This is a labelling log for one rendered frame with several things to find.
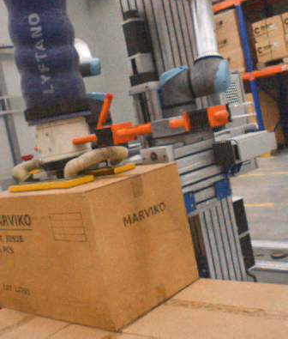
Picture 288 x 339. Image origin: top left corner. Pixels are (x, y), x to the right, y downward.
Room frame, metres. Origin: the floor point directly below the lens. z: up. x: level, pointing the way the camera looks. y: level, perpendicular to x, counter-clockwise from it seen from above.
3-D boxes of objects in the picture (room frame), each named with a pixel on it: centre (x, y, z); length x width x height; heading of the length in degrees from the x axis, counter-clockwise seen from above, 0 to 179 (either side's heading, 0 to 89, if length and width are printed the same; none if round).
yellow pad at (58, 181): (1.60, 0.32, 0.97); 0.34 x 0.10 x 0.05; 46
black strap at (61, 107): (1.67, 0.26, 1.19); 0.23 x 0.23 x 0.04
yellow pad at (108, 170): (1.73, 0.19, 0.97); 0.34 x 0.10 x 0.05; 46
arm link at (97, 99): (2.25, 0.18, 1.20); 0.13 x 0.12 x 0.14; 97
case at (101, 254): (1.66, 0.25, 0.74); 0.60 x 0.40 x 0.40; 47
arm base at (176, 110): (1.90, -0.17, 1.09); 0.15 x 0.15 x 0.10
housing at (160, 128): (1.34, -0.08, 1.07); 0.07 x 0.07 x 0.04; 46
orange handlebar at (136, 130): (1.62, 0.03, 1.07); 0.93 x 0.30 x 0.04; 46
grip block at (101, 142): (1.49, 0.08, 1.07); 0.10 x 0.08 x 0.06; 136
